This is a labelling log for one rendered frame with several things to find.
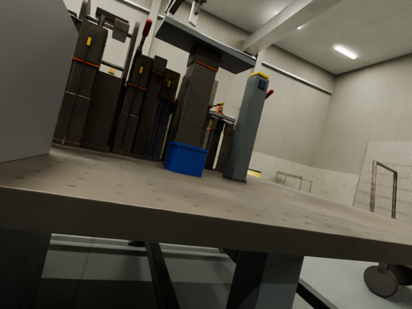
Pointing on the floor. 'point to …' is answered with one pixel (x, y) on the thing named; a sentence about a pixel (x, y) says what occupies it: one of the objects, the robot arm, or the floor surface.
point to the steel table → (293, 177)
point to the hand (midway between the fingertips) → (179, 25)
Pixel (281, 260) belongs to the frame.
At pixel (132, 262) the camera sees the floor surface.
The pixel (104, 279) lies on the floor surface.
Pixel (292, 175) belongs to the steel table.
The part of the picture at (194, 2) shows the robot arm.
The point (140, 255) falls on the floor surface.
